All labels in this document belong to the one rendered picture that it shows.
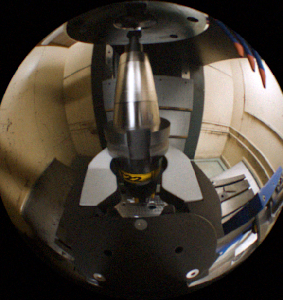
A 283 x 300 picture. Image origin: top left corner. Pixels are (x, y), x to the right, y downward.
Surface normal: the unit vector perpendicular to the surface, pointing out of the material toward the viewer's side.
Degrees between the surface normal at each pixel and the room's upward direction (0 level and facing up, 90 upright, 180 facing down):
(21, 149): 90
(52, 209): 24
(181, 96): 90
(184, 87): 90
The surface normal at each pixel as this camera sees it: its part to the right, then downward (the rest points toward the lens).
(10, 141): 1.00, 0.01
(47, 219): 0.37, -0.78
